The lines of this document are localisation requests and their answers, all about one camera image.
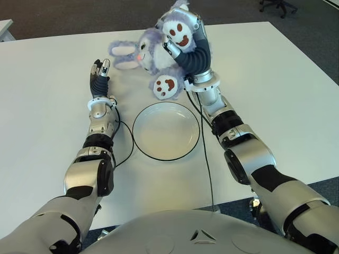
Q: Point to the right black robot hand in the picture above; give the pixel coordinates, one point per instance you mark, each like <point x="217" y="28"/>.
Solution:
<point x="197" y="59"/>

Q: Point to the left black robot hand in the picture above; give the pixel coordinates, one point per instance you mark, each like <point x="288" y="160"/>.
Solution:
<point x="100" y="86"/>

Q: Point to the purple plush bunny doll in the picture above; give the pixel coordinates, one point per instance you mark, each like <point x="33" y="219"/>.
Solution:
<point x="156" y="55"/>

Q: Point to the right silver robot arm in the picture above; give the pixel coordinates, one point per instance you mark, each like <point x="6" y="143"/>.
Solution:
<point x="251" y="158"/>

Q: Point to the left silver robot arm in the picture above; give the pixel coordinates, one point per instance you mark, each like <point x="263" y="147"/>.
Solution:
<point x="79" y="172"/>

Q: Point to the white plate with black rim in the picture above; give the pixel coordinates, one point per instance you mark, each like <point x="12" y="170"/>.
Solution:
<point x="166" y="131"/>

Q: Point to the black office chair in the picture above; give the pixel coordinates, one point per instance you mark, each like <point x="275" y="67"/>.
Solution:
<point x="279" y="5"/>

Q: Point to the white side table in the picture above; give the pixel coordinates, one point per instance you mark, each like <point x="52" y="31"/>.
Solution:
<point x="5" y="29"/>

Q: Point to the silver robot torso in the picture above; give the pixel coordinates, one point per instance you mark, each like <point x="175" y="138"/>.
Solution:
<point x="185" y="232"/>

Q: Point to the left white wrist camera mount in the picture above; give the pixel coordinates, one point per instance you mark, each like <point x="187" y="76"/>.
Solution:
<point x="91" y="101"/>

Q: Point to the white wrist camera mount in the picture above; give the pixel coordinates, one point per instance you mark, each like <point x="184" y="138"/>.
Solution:
<point x="91" y="101"/>
<point x="209" y="84"/>

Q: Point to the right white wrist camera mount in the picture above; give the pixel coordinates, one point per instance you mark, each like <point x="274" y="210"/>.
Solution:
<point x="209" y="84"/>

